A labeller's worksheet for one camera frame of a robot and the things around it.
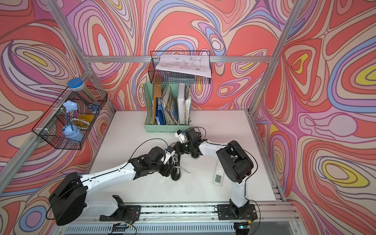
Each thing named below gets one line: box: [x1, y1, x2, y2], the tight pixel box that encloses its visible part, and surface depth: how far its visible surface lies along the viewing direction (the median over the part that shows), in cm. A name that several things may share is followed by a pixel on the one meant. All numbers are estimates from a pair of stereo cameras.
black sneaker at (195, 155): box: [189, 152, 201, 160], surface depth 93 cm
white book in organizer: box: [177, 82, 187, 125], surface depth 98 cm
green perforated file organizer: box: [143, 81, 191, 133], surface depth 103 cm
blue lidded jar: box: [67, 77, 99, 107], surface depth 75 cm
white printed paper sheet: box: [155, 54, 212, 78], surface depth 86 cm
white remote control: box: [211, 159, 225, 187], surface depth 86 cm
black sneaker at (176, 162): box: [167, 152, 192, 182], surface depth 87 cm
